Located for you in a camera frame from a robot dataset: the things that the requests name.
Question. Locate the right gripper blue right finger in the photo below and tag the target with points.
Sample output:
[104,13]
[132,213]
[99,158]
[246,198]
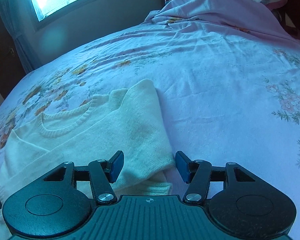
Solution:
[196,174]

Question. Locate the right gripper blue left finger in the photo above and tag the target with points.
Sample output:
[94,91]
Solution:
[102,174]

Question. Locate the cream knit sweater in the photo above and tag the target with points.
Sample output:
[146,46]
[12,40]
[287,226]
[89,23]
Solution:
[127,120]

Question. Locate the pink floral bed sheet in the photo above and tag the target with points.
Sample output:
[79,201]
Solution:
[227,76]

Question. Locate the dark wooden door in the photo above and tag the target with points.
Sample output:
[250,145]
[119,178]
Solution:
[11,70]

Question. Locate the blue left curtain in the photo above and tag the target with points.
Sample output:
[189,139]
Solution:
[10,13]

